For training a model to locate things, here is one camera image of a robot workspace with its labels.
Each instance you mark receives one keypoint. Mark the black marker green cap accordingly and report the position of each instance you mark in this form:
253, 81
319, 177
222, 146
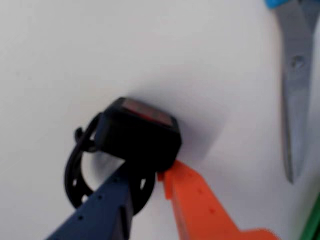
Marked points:
312, 222

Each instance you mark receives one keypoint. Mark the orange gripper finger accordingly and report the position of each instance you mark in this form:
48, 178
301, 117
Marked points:
197, 212

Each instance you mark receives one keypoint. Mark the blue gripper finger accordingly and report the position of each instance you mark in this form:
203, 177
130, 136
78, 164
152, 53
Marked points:
100, 215

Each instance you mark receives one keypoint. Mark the black bike light red lens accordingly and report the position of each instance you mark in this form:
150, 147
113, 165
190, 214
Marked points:
140, 140

